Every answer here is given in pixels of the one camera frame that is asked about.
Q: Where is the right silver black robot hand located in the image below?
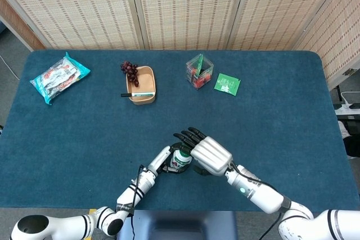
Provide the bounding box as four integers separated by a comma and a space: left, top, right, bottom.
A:
173, 126, 233, 178

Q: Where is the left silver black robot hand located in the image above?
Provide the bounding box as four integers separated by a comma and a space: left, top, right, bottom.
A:
146, 142, 195, 175

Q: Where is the white drink bottle green label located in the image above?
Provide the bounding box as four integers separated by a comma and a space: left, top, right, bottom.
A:
171, 150, 193, 170

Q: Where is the white marker black cap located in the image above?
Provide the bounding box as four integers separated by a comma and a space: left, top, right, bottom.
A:
120, 91, 155, 97

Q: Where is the blue grey robot torso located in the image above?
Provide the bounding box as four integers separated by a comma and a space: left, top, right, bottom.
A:
119, 209, 239, 240

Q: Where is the green square sachet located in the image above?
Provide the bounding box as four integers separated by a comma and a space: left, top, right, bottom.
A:
213, 73, 241, 97

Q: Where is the clear plastic box with strawberries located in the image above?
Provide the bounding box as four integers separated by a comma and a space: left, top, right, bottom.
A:
185, 53, 214, 90

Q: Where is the blue table cloth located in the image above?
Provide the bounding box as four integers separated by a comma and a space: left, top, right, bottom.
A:
0, 49, 360, 213

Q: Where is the tan paper box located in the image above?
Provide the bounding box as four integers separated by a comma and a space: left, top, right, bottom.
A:
125, 65, 157, 106

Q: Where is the purple grape bunch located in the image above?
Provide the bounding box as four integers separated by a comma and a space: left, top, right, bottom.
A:
120, 60, 140, 88

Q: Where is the green card in clear box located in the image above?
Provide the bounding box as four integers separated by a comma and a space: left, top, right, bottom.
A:
196, 53, 205, 76

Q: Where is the teal clear snack bag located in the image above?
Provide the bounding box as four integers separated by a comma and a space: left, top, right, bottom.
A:
29, 52, 91, 106

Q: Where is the white power strip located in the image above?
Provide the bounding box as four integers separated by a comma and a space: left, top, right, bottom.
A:
333, 102, 360, 116

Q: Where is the beige woven screen panel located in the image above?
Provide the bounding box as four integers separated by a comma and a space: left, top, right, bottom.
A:
227, 0, 348, 51
0, 0, 146, 51
292, 0, 360, 90
128, 0, 250, 51

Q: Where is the brown woven screen panel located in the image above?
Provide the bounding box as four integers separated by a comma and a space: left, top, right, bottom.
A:
0, 0, 46, 52

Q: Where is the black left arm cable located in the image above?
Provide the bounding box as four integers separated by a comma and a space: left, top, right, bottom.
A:
128, 164, 147, 240

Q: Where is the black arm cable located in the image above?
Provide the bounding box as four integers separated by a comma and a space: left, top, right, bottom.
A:
128, 164, 147, 240
229, 161, 292, 240

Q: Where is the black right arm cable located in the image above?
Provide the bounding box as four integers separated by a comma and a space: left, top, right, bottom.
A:
229, 161, 292, 240

